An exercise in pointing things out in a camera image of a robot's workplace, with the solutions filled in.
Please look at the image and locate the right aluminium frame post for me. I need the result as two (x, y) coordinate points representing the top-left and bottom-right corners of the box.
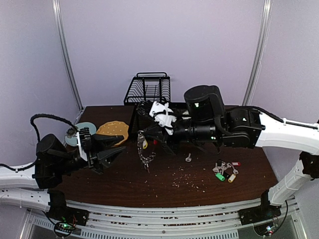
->
(242, 0), (273, 106)

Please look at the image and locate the left aluminium frame post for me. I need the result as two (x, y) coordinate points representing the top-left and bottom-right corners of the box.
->
(52, 0), (84, 111)

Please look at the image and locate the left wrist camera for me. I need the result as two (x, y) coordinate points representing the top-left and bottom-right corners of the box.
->
(76, 127), (91, 162)

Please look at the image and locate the large keyring with red grip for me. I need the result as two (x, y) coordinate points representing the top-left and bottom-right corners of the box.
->
(137, 135), (156, 173)

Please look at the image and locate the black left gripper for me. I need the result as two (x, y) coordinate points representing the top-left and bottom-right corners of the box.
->
(55, 133), (127, 175)

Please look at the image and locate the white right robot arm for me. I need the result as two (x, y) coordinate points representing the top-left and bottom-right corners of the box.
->
(137, 85), (319, 220)

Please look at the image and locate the yellow polka dot plate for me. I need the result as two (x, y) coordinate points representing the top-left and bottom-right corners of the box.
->
(96, 120), (129, 146)

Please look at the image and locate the bunch of tagged keys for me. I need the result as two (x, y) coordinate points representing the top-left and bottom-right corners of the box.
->
(212, 159), (241, 183)

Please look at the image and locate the black metal dish rack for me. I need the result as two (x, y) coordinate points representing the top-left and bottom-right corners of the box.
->
(123, 72), (192, 144)

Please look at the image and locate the aluminium frame post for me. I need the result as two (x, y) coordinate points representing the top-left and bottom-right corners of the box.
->
(52, 0), (84, 111)
(242, 0), (273, 106)

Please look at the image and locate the yellow key tag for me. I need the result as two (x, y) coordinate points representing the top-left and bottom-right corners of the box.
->
(142, 139), (148, 149)

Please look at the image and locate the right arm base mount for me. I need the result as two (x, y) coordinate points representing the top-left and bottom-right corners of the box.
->
(238, 190), (281, 225)

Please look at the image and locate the light blue flower plate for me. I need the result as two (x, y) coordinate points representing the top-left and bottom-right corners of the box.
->
(65, 121), (97, 147)

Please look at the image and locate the metal table edge rail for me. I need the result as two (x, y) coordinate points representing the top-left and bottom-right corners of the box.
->
(24, 195), (304, 239)

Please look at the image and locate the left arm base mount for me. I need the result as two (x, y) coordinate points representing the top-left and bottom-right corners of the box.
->
(44, 190), (89, 238)

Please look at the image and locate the loose silver key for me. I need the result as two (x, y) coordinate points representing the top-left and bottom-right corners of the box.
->
(185, 153), (192, 162)

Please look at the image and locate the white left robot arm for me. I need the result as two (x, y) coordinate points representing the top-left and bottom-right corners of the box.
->
(0, 134), (125, 221)

